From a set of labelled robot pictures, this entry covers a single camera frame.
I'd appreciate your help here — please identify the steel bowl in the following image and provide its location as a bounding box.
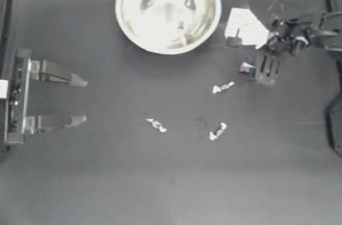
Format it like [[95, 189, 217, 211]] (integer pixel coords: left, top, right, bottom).
[[115, 0, 223, 56]]

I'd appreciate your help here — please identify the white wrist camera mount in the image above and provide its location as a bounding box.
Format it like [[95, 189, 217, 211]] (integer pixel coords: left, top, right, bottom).
[[0, 79, 10, 99], [225, 7, 271, 50]]

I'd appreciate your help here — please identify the purple candy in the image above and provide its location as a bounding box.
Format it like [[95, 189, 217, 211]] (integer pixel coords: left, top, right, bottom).
[[239, 62, 257, 75]]

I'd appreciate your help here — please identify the white candy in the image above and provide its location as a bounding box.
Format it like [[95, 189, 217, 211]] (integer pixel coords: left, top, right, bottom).
[[177, 28, 190, 46], [211, 81, 237, 95], [209, 121, 229, 142], [146, 117, 169, 134]]

